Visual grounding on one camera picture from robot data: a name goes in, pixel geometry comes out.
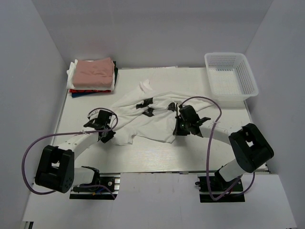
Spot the white t-shirt with robot print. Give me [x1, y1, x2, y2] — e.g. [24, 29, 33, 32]
[111, 80, 217, 146]

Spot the pink t-shirt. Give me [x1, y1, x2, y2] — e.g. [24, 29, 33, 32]
[72, 57, 115, 88]

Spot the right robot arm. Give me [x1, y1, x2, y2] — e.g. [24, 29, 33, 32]
[96, 101, 274, 192]

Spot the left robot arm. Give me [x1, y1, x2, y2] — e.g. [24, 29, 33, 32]
[35, 109, 115, 193]

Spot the white folded t-shirt in stack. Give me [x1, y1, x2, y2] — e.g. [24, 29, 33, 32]
[66, 59, 115, 91]

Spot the navy blue folded t-shirt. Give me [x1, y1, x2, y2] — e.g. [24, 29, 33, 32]
[71, 91, 111, 98]

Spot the red printed folded t-shirt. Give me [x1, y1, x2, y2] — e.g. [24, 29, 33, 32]
[69, 89, 112, 94]

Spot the white plastic mesh basket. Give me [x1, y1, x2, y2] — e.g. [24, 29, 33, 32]
[204, 52, 259, 102]

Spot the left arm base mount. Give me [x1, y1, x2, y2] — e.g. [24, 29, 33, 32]
[69, 173, 121, 200]

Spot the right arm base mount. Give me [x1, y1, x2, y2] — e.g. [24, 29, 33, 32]
[195, 176, 245, 203]

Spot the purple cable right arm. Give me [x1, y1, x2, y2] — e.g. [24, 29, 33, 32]
[181, 95, 255, 201]

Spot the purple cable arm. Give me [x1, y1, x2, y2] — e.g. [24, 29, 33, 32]
[21, 107, 120, 200]
[181, 95, 255, 201]

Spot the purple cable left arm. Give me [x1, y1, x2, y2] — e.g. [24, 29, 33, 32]
[21, 107, 120, 200]

